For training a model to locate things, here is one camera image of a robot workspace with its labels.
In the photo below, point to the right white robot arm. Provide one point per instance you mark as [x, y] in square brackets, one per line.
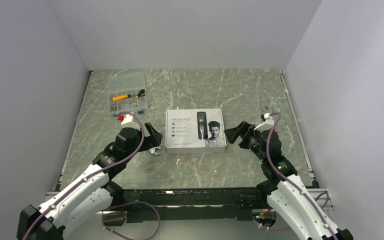
[283, 190]

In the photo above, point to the white hair clipper box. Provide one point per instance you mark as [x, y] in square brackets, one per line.
[194, 131]

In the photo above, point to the clear plastic organizer box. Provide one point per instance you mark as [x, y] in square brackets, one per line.
[127, 93]

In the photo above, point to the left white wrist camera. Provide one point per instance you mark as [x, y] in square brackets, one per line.
[127, 121]

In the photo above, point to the black yellow small tool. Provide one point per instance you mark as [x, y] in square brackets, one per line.
[140, 94]

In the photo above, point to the silver combination wrench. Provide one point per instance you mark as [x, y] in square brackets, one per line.
[155, 151]

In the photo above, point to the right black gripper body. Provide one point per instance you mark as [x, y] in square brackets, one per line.
[251, 140]

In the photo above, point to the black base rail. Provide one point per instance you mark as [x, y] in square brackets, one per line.
[238, 203]

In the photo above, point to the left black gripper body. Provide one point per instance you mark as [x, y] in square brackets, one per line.
[146, 143]

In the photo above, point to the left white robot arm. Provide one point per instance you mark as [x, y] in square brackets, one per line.
[92, 192]

